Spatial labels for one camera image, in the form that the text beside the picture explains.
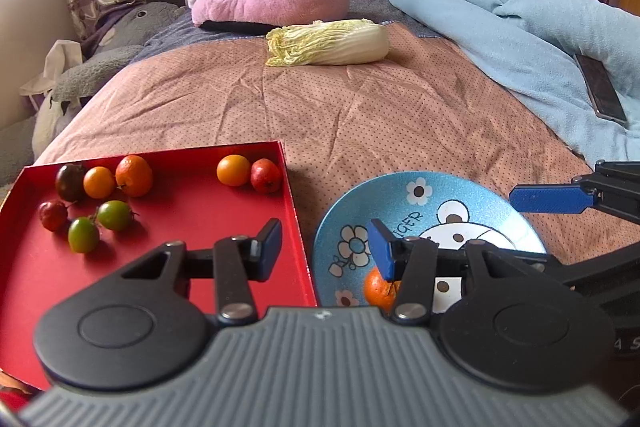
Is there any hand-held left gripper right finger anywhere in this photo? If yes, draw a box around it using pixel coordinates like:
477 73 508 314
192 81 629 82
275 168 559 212
367 218 549 326

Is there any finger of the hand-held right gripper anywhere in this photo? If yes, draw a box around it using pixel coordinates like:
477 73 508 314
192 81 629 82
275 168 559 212
546 241 640 295
509 159 640 229

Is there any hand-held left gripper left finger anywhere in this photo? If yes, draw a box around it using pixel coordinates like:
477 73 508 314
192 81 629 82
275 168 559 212
117 218 284 326

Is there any mandarin orange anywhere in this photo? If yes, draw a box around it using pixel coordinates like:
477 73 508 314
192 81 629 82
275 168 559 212
363 267 403 313
115 155 154 198

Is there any small red tomato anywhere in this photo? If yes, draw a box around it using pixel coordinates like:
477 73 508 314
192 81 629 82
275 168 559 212
38 200 69 233
250 158 283 194

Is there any orange cherry tomato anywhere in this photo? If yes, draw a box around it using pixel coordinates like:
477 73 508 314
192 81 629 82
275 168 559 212
83 166 117 200
216 154 251 186

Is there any blue cartoon plate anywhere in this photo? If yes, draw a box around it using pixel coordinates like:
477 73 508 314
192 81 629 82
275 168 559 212
313 172 548 309

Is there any red cardboard tray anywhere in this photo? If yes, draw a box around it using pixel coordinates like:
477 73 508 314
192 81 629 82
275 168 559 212
0 140 321 393

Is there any green and dark red tomato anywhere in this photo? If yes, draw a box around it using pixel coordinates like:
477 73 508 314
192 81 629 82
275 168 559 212
68 217 101 254

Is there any smartphone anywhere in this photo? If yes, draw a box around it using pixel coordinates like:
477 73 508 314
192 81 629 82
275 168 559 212
574 53 628 124

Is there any pink dotted bed cover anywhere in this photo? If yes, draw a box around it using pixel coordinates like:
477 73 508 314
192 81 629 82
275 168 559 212
32 24 601 308

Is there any light blue blanket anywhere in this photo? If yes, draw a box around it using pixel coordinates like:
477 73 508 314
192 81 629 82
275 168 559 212
386 0 640 168

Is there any dark purple tomato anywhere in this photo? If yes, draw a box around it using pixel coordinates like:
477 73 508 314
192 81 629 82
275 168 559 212
55 162 87 202

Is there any napa cabbage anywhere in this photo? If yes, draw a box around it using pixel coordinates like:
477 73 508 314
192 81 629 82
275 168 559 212
265 19 390 68

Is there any grey-blue bed sheet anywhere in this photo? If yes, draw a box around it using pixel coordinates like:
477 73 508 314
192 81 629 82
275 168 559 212
132 0 441 64

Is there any grey plush toy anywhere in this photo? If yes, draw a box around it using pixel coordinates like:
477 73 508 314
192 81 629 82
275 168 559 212
0 1 186 188

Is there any white tote bag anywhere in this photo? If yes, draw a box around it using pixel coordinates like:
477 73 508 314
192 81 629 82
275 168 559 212
20 39 83 108

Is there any red box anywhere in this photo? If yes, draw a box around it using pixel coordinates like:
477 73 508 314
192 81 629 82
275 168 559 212
0 369 43 415

